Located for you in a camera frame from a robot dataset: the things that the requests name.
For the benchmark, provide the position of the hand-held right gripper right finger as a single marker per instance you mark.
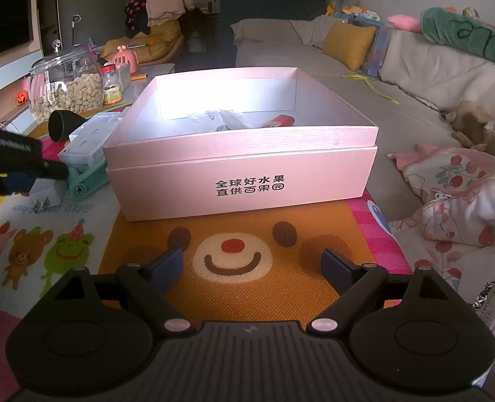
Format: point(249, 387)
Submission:
point(335, 269)

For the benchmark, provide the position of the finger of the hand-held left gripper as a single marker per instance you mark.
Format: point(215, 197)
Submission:
point(19, 183)
point(52, 169)

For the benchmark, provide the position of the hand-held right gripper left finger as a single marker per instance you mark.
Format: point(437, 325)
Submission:
point(168, 267)

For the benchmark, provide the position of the white rectangular box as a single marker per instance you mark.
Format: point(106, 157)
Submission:
point(96, 127)
point(82, 155)

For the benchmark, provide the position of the pink cardboard box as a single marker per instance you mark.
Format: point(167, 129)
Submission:
point(230, 163)

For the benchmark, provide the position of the white power adapter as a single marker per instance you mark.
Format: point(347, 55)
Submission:
point(48, 192)

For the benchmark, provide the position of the teal rolled mat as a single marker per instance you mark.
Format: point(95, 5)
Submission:
point(86, 182)

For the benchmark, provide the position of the black funnel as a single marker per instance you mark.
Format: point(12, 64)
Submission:
point(61, 125)

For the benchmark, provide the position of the orange pumpkin toy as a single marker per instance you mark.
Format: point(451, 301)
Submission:
point(21, 98)

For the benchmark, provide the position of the cartoon play mat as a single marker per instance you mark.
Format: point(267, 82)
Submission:
point(239, 255)

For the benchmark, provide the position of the glass jar of nuts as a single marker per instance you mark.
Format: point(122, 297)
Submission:
point(71, 92)

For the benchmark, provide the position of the small jar with red lid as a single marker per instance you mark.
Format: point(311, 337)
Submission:
point(112, 86)

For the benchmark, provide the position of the pink pig toy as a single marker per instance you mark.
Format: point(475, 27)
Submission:
point(126, 60)

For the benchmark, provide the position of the floral blanket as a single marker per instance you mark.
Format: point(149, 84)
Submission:
point(456, 201)

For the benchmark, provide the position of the clear plastic bag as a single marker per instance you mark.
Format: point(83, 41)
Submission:
point(224, 119)

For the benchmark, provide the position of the red packet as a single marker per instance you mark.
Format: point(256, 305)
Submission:
point(277, 121)

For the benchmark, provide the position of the yellow bean bag chair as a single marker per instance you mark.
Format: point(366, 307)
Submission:
point(163, 37)

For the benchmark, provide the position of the black dotted cloth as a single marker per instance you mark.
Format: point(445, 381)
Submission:
point(136, 14)

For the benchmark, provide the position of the yellow-green ribbon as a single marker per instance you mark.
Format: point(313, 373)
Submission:
point(371, 83)

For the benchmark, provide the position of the beige sofa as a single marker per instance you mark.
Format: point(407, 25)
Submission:
point(314, 79)

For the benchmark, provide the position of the pink clothes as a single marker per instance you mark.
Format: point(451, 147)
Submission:
point(167, 6)

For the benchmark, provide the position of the brown plush toy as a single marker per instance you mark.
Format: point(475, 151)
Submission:
point(477, 127)

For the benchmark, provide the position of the iridescent gift box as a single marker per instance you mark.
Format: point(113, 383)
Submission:
point(379, 52)

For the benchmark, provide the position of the yellow cushion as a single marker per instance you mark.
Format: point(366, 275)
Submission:
point(350, 46)

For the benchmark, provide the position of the pink plush toy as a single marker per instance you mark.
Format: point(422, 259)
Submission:
point(403, 23)

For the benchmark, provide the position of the pile of yellow plush toys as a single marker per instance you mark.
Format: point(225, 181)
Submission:
point(354, 9)

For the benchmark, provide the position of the dark cabinet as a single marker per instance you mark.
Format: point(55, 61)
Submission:
point(268, 10)

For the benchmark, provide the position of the green plush toy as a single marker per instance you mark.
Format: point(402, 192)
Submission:
point(461, 29)

